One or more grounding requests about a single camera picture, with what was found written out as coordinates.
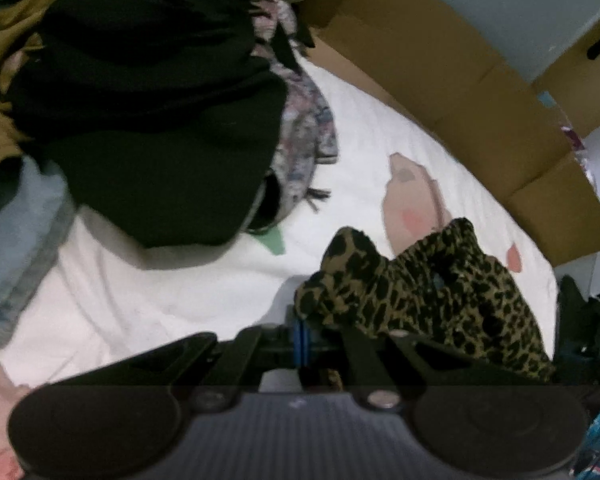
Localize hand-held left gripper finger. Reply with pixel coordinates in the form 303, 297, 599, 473
304, 317, 531, 411
87, 317, 306, 411

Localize plastic bottle with label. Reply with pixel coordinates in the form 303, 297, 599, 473
557, 110, 597, 183

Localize mustard yellow garment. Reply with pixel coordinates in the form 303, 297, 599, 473
0, 0, 111, 201

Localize light blue denim garment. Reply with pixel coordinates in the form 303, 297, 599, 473
0, 155, 78, 351

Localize white bear print bedsheet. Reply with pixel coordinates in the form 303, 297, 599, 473
0, 55, 561, 401

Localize black garment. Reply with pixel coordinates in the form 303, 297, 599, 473
0, 0, 313, 248

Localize dark bags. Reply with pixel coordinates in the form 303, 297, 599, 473
552, 275, 600, 386

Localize leopard print garment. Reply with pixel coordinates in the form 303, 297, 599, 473
294, 217, 556, 391

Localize brown cardboard sheet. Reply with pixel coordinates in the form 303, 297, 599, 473
295, 0, 600, 268

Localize floral patterned garment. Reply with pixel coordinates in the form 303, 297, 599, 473
130, 0, 341, 233

